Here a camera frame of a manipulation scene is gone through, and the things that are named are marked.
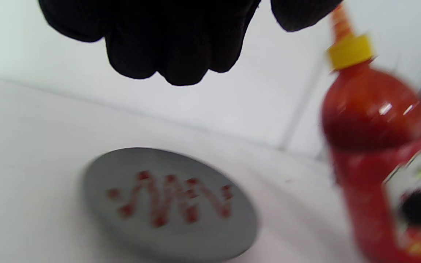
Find red ketchup zigzag pattern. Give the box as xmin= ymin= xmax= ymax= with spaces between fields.
xmin=107 ymin=171 xmax=234 ymax=227

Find person's left hand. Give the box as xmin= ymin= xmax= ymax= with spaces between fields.
xmin=38 ymin=0 xmax=342 ymax=86

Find red ketchup bottle yellow cap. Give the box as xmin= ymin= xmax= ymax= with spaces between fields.
xmin=320 ymin=4 xmax=421 ymax=263

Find round grey plate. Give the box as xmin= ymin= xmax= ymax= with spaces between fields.
xmin=83 ymin=147 xmax=258 ymax=263

